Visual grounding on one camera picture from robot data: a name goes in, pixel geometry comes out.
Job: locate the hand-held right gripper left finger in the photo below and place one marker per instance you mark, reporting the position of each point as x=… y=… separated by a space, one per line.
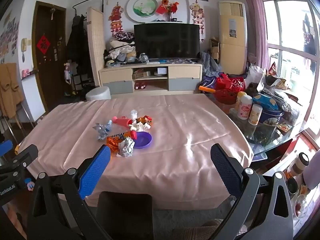
x=96 y=170

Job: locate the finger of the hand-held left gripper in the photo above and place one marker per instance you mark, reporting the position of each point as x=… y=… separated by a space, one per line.
x=27 y=153
x=5 y=147

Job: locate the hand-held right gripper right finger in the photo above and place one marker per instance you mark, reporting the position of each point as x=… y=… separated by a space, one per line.
x=225 y=170

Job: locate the crushed clear plastic bottle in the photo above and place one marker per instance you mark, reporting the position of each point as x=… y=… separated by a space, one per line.
x=102 y=128

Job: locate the white tissue paper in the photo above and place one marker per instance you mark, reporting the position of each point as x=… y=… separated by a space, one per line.
x=140 y=127

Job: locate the crumpled silver foil ball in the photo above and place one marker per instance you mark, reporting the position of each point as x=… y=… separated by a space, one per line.
x=126 y=147

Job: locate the orange candy tube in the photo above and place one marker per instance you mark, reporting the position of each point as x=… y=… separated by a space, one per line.
x=118 y=137

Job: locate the pink satin tablecloth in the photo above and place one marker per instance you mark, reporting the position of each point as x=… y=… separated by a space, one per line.
x=187 y=142

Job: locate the pink plastic piece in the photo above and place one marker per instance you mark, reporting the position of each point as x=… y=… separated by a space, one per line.
x=114 y=119

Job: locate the red ribbed cup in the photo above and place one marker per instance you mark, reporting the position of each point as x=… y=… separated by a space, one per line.
x=124 y=121

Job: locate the purple plastic dish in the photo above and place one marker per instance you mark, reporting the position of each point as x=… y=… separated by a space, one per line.
x=143 y=140

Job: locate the small white yellow bottle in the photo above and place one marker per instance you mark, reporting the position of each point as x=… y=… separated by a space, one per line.
x=255 y=115

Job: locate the white bottle pink label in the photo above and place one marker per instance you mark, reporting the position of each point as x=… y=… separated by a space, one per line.
x=244 y=107

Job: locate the clear plastic bag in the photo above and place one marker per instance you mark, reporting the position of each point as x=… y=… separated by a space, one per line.
x=134 y=114

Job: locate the blue cookie tin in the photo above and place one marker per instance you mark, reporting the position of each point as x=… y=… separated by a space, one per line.
x=271 y=117

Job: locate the orange red snack wrapper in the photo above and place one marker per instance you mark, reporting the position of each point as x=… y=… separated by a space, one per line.
x=145 y=120

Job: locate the glass jar dark lid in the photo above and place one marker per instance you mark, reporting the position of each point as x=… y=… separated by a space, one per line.
x=298 y=163

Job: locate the yellow lid white bottle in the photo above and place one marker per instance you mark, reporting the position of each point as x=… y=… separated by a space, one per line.
x=240 y=97

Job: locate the white round stool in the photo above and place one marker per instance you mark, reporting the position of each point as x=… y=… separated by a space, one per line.
x=98 y=93

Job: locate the dark brown door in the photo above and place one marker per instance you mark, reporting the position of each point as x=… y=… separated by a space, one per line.
x=47 y=80

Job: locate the blue snack bag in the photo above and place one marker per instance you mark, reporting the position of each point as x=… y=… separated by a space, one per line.
x=265 y=101

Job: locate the red plastic basket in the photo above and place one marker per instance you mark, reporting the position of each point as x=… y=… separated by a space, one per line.
x=228 y=87

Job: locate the orange foam tube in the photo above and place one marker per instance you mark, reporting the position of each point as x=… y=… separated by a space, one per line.
x=207 y=89

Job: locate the purple bag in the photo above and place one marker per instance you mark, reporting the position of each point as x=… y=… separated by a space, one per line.
x=208 y=82

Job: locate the red slippers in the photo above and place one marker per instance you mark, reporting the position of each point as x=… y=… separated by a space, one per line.
x=140 y=85

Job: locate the beige grey television cabinet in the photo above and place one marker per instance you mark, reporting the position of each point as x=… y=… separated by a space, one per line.
x=117 y=73

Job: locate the pile of snack bags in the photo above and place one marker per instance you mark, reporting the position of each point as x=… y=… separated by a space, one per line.
x=272 y=82

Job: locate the blue grey clothes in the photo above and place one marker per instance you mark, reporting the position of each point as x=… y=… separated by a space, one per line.
x=210 y=63

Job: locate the red diamond door sign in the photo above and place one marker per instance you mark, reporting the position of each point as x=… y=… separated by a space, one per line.
x=43 y=44

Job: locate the cream standing air conditioner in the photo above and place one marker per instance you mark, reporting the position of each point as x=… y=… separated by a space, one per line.
x=231 y=55

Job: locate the white box in cabinet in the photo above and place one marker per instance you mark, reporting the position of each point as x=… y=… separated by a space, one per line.
x=160 y=71

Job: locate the dark coats on rack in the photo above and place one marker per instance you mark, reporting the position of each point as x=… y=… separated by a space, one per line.
x=78 y=47

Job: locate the cardboard boxes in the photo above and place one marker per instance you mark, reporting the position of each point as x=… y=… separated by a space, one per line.
x=214 y=51

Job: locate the pile of clothes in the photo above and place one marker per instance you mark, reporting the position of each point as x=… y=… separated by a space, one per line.
x=121 y=50

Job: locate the woven folding screen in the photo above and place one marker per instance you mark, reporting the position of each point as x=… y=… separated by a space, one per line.
x=96 y=42

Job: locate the black flat television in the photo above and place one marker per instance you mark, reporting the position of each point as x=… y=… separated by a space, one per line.
x=166 y=40

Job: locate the white framed window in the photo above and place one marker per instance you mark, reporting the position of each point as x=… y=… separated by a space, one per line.
x=290 y=42

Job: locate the purple curtain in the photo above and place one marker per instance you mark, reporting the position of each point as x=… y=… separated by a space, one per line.
x=255 y=25

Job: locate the red hanging fish decoration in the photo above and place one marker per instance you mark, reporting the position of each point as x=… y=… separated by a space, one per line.
x=115 y=17

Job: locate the hanging doll decoration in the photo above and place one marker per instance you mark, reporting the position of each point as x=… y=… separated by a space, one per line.
x=197 y=12

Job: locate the red flags and flowers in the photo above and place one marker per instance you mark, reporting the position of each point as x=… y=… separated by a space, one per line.
x=166 y=6

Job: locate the wall intercom phone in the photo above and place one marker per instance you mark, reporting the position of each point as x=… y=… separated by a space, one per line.
x=24 y=45

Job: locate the wall photos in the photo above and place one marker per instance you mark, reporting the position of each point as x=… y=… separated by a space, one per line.
x=8 y=38

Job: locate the round white wall art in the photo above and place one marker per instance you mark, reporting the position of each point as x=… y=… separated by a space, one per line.
x=142 y=6

